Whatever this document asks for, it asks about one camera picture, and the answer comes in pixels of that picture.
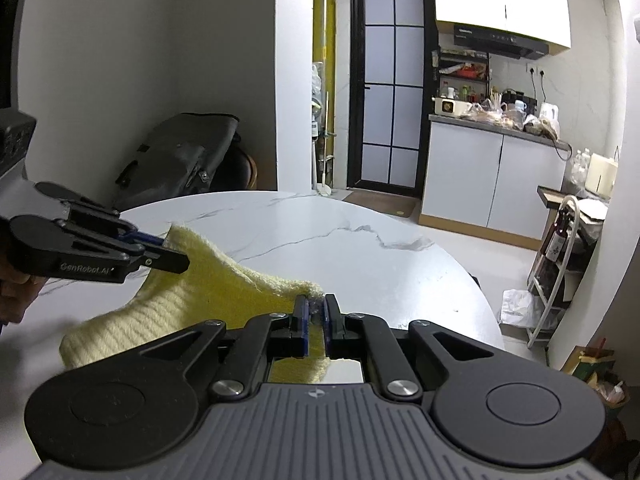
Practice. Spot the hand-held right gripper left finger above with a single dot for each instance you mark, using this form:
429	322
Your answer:
300	325

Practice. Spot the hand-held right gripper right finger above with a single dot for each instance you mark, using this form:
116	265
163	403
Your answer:
330	325

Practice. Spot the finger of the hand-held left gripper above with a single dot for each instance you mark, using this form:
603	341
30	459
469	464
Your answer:
167	262
142	238

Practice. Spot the pale yellow knitted towel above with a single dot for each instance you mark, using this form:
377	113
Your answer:
200	300

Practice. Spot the person's left hand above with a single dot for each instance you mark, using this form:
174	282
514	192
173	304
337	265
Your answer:
15	297

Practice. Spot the dark grey bag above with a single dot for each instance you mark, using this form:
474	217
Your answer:
175	160

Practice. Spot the dark brown chair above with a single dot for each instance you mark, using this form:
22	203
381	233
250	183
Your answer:
245	170

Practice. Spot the brown doormat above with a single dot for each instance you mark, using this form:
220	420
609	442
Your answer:
382	204

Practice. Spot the white mop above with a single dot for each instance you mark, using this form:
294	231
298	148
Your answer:
320	160

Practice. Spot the white plastic bag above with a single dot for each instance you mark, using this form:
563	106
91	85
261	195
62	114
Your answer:
522	307

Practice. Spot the white base cabinet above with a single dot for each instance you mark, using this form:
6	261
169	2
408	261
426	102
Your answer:
465	180

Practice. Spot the white storage rack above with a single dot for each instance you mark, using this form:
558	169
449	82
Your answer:
550	280

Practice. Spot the dark glass bottle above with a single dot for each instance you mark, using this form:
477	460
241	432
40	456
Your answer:
559	240

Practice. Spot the cream electric cooker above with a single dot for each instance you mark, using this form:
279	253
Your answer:
450	106

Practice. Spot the green cardboard box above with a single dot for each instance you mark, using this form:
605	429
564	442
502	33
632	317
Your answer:
595	365

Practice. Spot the pile of clear food bags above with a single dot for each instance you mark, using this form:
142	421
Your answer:
500	117

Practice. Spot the black-framed glass door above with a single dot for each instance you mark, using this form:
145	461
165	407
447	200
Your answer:
380	60

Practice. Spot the yellow vertical pipe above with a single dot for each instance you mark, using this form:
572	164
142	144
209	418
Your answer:
324	20

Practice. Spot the black spice rack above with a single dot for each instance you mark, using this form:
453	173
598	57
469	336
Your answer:
462	72

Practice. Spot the light blue cup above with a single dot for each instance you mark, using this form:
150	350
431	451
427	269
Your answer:
521	108

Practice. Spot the clear plastic jar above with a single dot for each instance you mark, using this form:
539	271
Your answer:
580	172

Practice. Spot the white kettle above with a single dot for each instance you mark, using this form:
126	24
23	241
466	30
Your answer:
548	111

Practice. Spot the cream countertop appliance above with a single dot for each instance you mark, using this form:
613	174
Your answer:
601	175

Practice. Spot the black range hood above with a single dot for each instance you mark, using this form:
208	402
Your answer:
500	40

